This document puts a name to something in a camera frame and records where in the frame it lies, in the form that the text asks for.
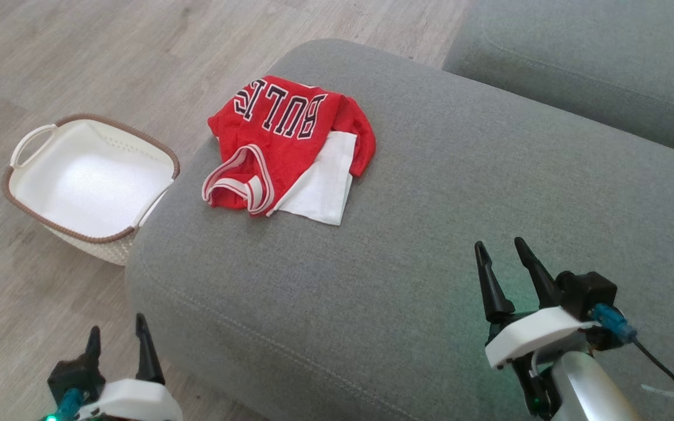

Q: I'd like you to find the grey fabric sofa cushion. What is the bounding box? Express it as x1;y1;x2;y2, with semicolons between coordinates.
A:
442;0;674;162

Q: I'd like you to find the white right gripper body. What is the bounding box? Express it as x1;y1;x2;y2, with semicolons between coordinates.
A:
484;306;599;419

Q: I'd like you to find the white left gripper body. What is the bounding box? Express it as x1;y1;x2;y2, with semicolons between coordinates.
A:
76;378;184;421

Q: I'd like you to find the grey fabric sofa seat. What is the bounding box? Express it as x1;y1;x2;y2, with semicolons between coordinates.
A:
125;38;674;421

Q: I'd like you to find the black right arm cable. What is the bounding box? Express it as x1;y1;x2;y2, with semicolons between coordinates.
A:
591;302;674;421

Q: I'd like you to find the red white Bulls jersey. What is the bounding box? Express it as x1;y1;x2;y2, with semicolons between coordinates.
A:
201;75;377;227

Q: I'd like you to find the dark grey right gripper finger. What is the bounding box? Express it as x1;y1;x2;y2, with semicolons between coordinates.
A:
474;240;517;323
513;236;566;310

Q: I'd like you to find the white brown-rimmed laundry basket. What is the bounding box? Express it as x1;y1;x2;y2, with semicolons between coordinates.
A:
2;113;181;267

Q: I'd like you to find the white right cable tag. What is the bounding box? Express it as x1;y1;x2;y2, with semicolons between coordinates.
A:
640;379;674;399

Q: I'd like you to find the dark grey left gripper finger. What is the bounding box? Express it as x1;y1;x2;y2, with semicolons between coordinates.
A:
83;325;103;367
135;312;167;385

